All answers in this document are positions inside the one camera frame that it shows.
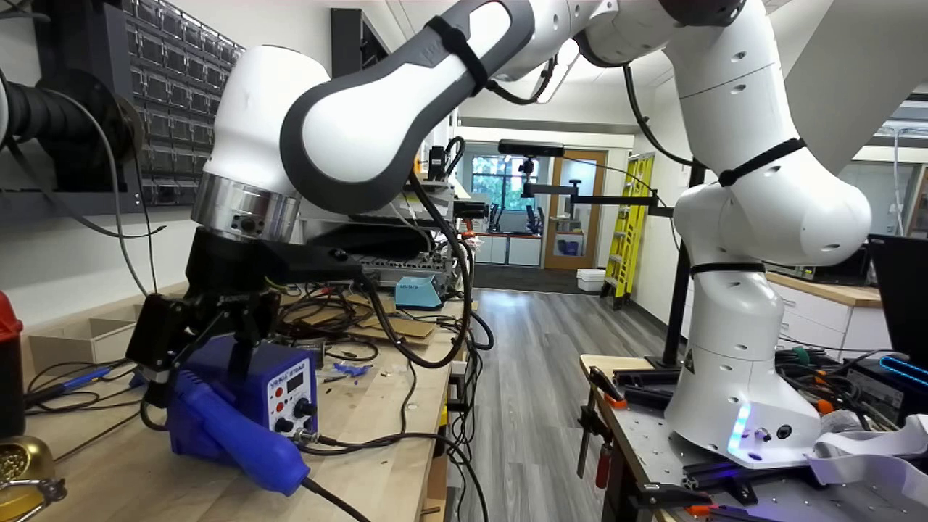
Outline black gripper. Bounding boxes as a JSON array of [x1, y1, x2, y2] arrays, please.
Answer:
[[125, 226, 295, 385]]

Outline blue rework station box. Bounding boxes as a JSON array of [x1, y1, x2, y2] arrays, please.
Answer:
[[179, 332, 321, 445]]

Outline open cardboard box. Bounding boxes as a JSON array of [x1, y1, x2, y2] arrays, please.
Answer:
[[25, 310, 135, 371]]

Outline blue tape scrap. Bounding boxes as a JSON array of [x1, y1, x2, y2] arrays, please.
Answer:
[[330, 356, 378, 382]]

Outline red and black toolbox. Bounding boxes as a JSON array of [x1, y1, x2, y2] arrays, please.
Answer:
[[0, 288, 28, 442]]

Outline light blue box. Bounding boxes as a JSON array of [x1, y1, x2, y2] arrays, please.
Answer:
[[392, 274, 446, 314]]

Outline brass round stand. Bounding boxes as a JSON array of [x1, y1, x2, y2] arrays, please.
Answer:
[[0, 433, 73, 522]]

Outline grey parts drawer organizer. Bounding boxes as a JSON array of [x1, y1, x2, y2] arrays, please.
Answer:
[[31, 0, 246, 210]]

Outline black filament spool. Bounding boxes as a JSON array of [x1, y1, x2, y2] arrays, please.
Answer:
[[0, 71, 138, 197]]

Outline wooden framed door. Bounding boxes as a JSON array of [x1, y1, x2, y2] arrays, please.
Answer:
[[543, 149, 611, 276]]

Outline white floor bin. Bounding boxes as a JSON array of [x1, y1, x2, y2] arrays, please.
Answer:
[[573, 266, 608, 297]]

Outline yellow folding ladder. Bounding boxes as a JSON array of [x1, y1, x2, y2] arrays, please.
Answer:
[[599, 150, 659, 304]]

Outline grey robot mounting table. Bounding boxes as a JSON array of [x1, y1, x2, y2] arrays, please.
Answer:
[[576, 350, 928, 522]]

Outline blue handled tool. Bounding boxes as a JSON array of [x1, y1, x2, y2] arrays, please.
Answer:
[[21, 363, 117, 410]]

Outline black hot air gun cable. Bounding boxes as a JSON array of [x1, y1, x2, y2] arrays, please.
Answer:
[[299, 474, 378, 522]]

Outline black camera stand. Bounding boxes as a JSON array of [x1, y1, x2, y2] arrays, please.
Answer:
[[495, 136, 701, 371]]

